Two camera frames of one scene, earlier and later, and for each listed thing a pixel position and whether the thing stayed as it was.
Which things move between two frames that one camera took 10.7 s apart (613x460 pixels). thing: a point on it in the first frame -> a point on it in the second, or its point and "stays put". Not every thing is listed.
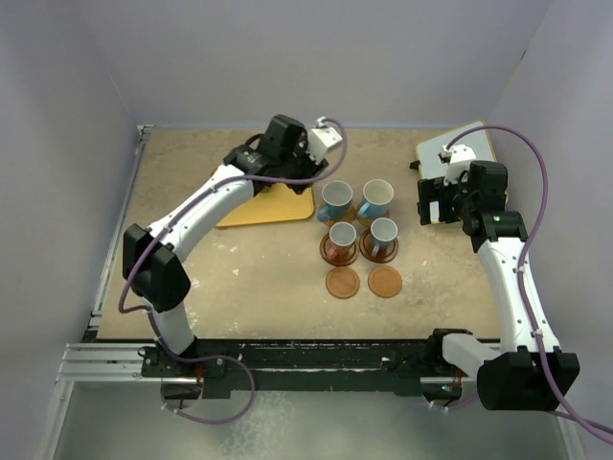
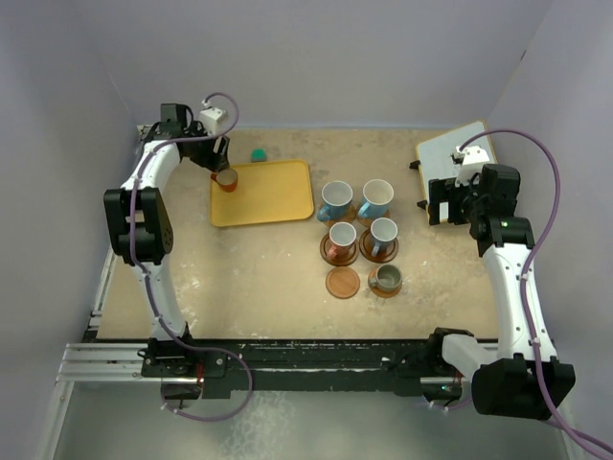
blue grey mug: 383,232 stays put
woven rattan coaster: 368,221 stays put
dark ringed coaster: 384,256 stays put
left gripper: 311,169 -> 215,161
